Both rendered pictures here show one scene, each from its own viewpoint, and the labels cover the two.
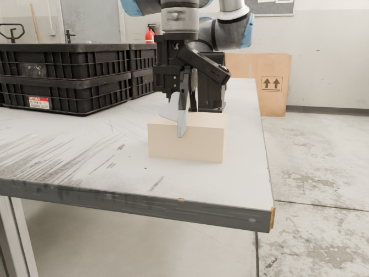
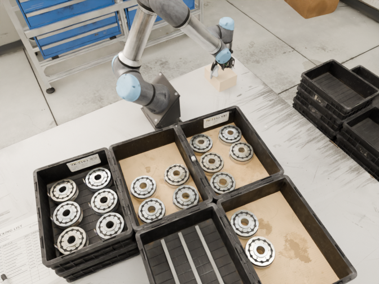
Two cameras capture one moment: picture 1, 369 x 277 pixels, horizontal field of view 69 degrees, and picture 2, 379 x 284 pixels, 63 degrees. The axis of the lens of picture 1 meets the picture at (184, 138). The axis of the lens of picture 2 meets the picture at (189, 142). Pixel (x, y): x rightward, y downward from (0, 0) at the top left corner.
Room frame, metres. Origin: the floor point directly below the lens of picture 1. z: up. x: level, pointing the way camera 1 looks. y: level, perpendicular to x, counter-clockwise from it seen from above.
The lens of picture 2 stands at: (1.68, 0.91, 1.93)
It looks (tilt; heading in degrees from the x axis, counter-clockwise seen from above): 52 degrees down; 228
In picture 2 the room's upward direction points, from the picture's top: 2 degrees counter-clockwise
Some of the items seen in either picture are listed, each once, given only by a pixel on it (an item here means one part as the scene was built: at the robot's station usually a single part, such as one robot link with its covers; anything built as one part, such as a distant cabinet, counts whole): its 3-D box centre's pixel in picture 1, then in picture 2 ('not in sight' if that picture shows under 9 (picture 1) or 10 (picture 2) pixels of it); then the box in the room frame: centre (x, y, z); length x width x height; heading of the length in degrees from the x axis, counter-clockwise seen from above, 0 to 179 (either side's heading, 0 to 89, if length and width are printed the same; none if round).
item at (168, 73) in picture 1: (177, 64); (224, 56); (0.59, 0.02, 0.89); 0.09 x 0.08 x 0.12; 77
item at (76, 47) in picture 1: (62, 46); (227, 148); (1.06, 0.45, 0.92); 0.40 x 0.30 x 0.02; 68
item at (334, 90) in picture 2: not in sight; (328, 107); (-0.04, 0.46, 0.37); 0.40 x 0.30 x 0.45; 77
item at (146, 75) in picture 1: (114, 80); not in sight; (1.34, 0.34, 0.76); 0.40 x 0.30 x 0.12; 68
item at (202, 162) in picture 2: not in sight; (211, 162); (1.13, 0.43, 0.86); 0.10 x 0.10 x 0.01
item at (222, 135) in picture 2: not in sight; (230, 133); (0.95, 0.38, 0.86); 0.10 x 0.10 x 0.01
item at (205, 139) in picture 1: (190, 134); (220, 76); (0.58, -0.01, 0.74); 0.16 x 0.12 x 0.07; 77
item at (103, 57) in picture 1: (65, 61); (226, 155); (1.06, 0.45, 0.87); 0.40 x 0.30 x 0.11; 68
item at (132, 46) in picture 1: (111, 46); (157, 173); (1.34, 0.34, 0.92); 0.40 x 0.30 x 0.02; 68
